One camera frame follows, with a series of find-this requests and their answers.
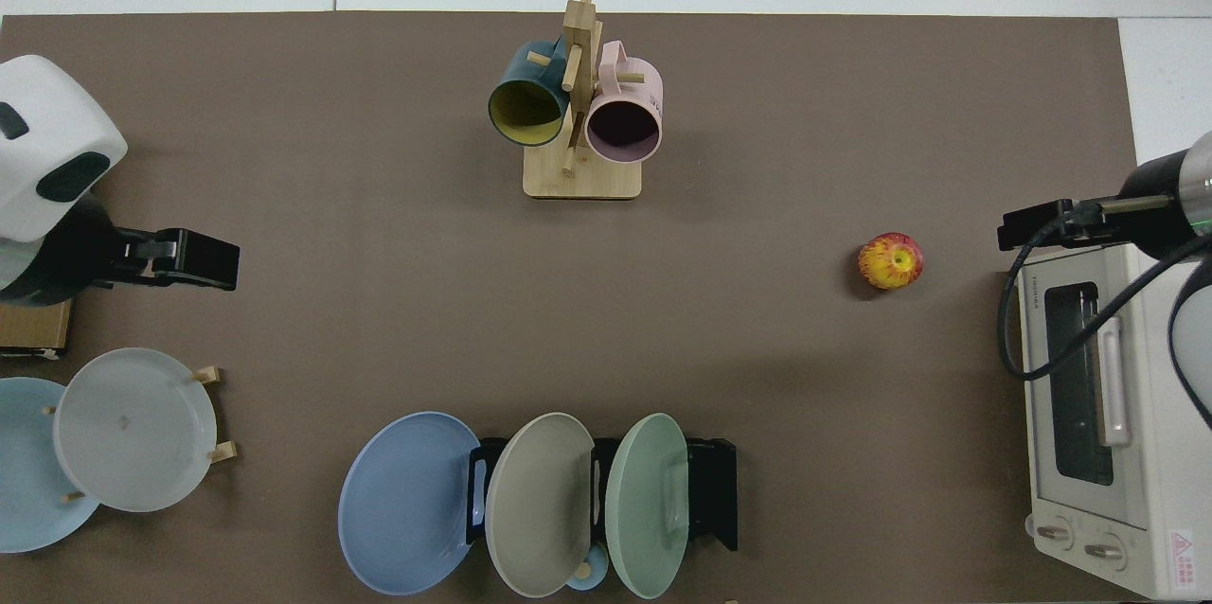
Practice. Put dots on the red yellow apple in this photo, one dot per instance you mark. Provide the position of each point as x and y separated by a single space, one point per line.
890 261

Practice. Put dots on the wooden plate rack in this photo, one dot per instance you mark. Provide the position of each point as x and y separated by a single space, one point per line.
208 375

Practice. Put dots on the grey plate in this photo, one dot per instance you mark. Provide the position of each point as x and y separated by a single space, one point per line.
133 429

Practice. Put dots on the light blue plate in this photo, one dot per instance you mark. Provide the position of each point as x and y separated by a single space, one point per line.
24 471

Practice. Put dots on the beige plate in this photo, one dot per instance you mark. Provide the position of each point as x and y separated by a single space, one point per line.
540 509

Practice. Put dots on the black dish rack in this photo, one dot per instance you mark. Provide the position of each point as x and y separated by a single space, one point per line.
715 490

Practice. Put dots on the pale green plate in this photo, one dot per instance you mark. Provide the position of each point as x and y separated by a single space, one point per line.
649 509

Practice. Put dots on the brown table cloth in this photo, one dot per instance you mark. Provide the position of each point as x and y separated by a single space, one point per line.
379 301

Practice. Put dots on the pale toaster oven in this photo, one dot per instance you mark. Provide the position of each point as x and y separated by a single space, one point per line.
1160 462

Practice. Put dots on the dark teal cup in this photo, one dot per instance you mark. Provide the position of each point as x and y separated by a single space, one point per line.
525 112

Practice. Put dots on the wooden cup stand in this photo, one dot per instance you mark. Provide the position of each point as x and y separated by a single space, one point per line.
582 183

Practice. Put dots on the pink cup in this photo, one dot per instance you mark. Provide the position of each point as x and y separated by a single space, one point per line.
625 131

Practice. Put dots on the small blue round thing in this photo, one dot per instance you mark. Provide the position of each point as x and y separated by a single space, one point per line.
595 582

